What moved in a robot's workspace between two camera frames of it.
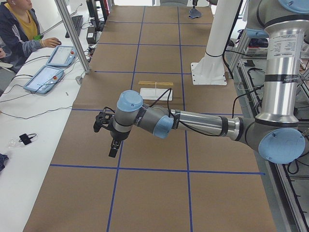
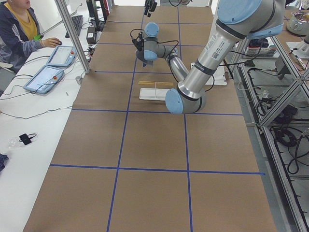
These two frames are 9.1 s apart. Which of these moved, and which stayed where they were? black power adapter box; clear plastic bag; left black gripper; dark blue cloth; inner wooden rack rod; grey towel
Moved: left black gripper; grey towel
Stayed: inner wooden rack rod; dark blue cloth; black power adapter box; clear plastic bag
